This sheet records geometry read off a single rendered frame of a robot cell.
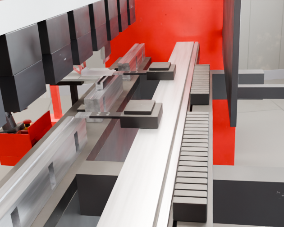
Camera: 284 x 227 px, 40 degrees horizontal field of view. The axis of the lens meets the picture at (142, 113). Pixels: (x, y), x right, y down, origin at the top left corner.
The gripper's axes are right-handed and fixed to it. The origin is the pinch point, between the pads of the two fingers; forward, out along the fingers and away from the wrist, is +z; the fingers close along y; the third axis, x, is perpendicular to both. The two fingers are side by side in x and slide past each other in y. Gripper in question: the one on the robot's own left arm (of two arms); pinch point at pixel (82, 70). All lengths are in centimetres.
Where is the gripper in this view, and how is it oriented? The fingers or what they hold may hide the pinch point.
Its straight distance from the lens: 169.6
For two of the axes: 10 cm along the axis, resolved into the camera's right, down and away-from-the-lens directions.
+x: -8.5, 4.1, 3.3
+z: 5.0, 8.4, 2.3
